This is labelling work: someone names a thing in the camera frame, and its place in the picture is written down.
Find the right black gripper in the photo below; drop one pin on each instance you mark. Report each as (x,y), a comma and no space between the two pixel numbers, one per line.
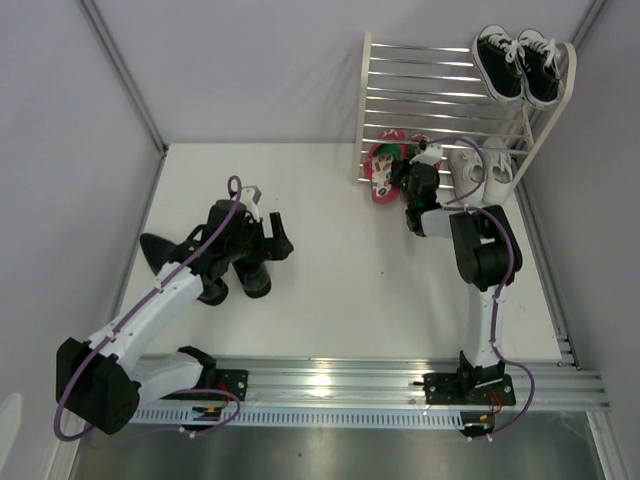
(399,167)

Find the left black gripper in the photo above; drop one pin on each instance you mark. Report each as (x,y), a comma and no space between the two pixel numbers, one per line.
(277,247)

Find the red green flip-flop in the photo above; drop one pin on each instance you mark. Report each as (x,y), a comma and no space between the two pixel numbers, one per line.
(378,165)
(418,140)

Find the white sneaker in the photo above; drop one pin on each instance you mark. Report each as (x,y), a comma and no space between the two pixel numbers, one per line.
(499,176)
(468,173)

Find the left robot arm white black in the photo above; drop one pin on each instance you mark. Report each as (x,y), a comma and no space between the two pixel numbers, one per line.
(102,380)

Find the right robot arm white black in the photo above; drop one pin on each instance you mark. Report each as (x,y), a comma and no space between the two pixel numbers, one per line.
(487,257)

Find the cream shoe rack chrome bars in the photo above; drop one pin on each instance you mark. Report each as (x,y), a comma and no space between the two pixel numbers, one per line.
(437,91)

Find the left black canvas sneaker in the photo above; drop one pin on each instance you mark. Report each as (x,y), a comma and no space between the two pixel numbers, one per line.
(495,54)

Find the black canvas sneaker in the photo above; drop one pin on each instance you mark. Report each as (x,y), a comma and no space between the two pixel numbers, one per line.
(495,54)
(537,60)

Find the right black canvas sneaker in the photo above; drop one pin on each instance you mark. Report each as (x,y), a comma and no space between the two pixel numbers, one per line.
(537,60)

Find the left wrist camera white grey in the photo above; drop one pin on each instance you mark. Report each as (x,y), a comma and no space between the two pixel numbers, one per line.
(249,197)

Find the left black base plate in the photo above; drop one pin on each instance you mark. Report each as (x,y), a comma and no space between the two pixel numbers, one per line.
(235,381)

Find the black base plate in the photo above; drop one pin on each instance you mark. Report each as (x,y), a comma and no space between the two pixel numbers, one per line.
(235,381)
(454,389)

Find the slotted grey cable duct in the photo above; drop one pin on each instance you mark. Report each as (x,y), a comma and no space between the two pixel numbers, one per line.
(414,419)

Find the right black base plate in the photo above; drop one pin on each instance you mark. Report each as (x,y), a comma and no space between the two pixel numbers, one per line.
(454,389)

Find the aluminium mounting rail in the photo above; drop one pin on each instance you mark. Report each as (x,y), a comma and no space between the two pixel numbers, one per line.
(394,383)

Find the right aluminium frame post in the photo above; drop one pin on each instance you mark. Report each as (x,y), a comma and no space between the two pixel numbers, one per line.
(588,24)

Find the aluminium frame post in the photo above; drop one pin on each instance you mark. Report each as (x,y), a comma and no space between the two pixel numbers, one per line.
(588,24)
(118,65)

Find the left aluminium frame post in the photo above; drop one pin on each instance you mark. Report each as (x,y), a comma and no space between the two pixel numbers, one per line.
(118,65)

